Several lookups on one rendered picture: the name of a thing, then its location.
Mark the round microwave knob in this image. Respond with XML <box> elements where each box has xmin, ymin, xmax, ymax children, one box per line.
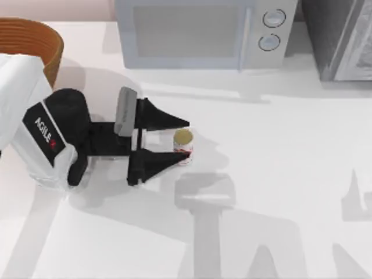
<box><xmin>257</xmin><ymin>33</ymin><xmax>281</xmax><ymax>53</ymax></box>
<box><xmin>262</xmin><ymin>8</ymin><xmax>287</xmax><ymax>28</ymax></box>

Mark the brown woven basket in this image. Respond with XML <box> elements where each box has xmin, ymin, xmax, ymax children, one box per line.
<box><xmin>0</xmin><ymin>17</ymin><xmax>65</xmax><ymax>90</ymax></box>

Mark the pale microwave door handle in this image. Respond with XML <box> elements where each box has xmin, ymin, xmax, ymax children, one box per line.
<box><xmin>238</xmin><ymin>6</ymin><xmax>253</xmax><ymax>73</ymax></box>

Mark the pale grey rounded box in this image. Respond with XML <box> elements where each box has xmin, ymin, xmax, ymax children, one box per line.
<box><xmin>113</xmin><ymin>86</ymin><xmax>138</xmax><ymax>137</ymax></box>

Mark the red and white can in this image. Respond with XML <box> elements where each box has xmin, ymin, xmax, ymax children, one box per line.
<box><xmin>172</xmin><ymin>128</ymin><xmax>195</xmax><ymax>167</ymax></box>

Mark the pale microwave oven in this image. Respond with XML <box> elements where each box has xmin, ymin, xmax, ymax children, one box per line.
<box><xmin>113</xmin><ymin>0</ymin><xmax>299</xmax><ymax>73</ymax></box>

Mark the pale microwave door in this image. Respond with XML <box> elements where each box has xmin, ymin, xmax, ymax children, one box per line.
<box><xmin>115</xmin><ymin>0</ymin><xmax>248</xmax><ymax>70</ymax></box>

